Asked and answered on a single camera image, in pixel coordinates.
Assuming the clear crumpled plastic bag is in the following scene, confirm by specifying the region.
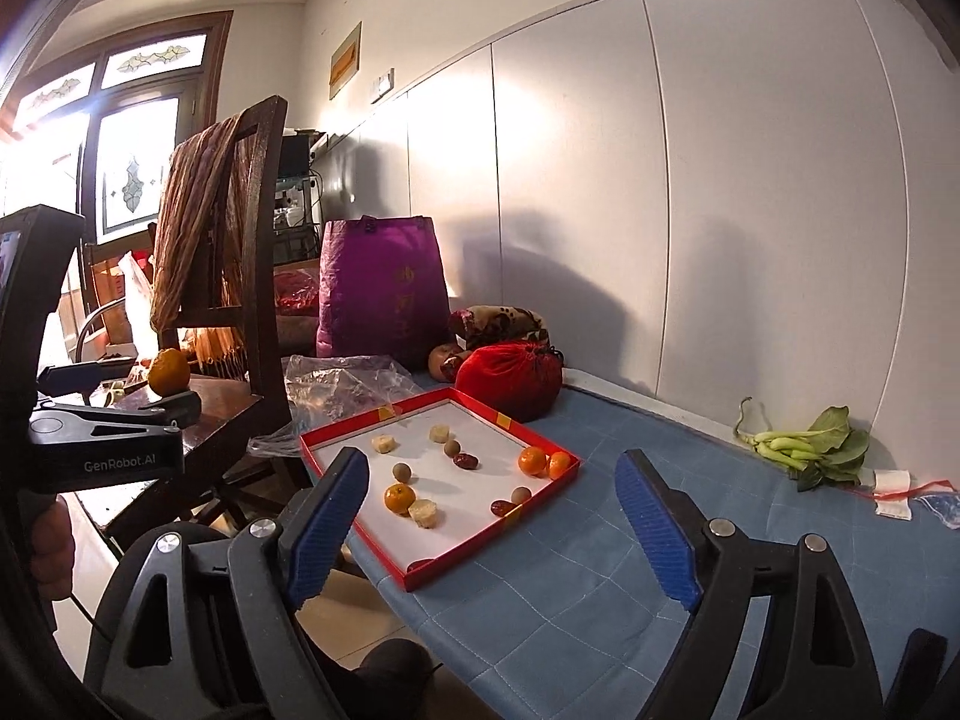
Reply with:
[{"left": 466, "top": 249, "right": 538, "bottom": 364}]
[{"left": 246, "top": 354, "right": 425, "bottom": 460}]

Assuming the thin black cable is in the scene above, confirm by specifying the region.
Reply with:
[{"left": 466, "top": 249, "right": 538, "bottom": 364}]
[{"left": 66, "top": 591, "right": 115, "bottom": 635}]

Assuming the brown striped fringed scarf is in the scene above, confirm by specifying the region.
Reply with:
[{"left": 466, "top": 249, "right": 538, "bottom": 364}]
[{"left": 148, "top": 111, "right": 254, "bottom": 385}]

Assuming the red shallow cardboard box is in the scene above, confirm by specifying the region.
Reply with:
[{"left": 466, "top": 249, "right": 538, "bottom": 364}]
[{"left": 300, "top": 388, "right": 583, "bottom": 592}]

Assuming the red plastic bag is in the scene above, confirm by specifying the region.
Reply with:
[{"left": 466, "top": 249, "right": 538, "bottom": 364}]
[{"left": 273, "top": 268, "right": 322, "bottom": 316}]

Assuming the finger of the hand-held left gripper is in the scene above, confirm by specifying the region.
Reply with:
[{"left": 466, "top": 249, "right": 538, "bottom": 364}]
[
  {"left": 28, "top": 390, "right": 203, "bottom": 437},
  {"left": 37, "top": 358, "right": 147, "bottom": 392}
]

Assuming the purple fabric bag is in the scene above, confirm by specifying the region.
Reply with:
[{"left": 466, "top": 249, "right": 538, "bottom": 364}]
[{"left": 316, "top": 215, "right": 452, "bottom": 374}]

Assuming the framed wall picture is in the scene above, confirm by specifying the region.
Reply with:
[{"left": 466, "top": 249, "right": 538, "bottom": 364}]
[{"left": 329, "top": 21, "right": 363, "bottom": 101}]

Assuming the red velvet drawstring bag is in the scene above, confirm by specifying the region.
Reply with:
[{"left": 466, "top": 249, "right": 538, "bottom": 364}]
[{"left": 455, "top": 341, "right": 564, "bottom": 424}]

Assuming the person's left hand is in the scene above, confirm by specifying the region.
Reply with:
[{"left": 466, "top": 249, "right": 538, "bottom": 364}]
[{"left": 26, "top": 493, "right": 77, "bottom": 602}]

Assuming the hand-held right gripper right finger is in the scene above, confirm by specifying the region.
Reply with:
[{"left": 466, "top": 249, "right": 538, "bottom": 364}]
[{"left": 615, "top": 448, "right": 886, "bottom": 720}]

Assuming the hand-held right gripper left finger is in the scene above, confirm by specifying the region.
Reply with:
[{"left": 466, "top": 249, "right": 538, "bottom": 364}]
[{"left": 82, "top": 446, "right": 372, "bottom": 720}]

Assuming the green bok choy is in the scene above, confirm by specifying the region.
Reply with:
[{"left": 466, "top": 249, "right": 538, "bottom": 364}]
[{"left": 733, "top": 397, "right": 871, "bottom": 493}]

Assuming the blue printed plastic bag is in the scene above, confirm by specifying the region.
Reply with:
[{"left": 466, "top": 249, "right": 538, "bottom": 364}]
[{"left": 916, "top": 491, "right": 960, "bottom": 530}]

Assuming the blue quilted blanket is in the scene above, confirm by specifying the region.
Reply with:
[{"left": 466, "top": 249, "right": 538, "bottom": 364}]
[{"left": 346, "top": 371, "right": 960, "bottom": 720}]

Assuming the person's dark trouser leg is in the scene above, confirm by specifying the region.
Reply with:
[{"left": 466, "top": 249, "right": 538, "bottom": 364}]
[{"left": 352, "top": 637, "right": 437, "bottom": 720}]

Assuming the brown floral patterned cloth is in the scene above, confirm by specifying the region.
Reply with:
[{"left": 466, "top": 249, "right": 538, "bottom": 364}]
[{"left": 448, "top": 305, "right": 553, "bottom": 352}]

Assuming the dark wooden chair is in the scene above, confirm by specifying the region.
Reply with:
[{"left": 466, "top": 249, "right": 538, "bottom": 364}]
[{"left": 71, "top": 95, "right": 310, "bottom": 552}]

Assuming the white paper packet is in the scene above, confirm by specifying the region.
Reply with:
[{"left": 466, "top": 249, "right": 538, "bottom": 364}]
[{"left": 873, "top": 469, "right": 913, "bottom": 519}]

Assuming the metal shelf with appliances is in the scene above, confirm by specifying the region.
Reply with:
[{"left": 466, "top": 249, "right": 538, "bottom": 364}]
[{"left": 271, "top": 129, "right": 329, "bottom": 265}]

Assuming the reddish round object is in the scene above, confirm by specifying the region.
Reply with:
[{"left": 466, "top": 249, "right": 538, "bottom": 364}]
[{"left": 428, "top": 343, "right": 470, "bottom": 384}]

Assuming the wooden framed glass door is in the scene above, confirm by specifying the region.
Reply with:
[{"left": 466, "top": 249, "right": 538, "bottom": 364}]
[{"left": 0, "top": 10, "right": 235, "bottom": 247}]

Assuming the white plastic bag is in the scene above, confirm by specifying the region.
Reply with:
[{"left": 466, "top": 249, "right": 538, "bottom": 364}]
[{"left": 118, "top": 251, "right": 163, "bottom": 361}]

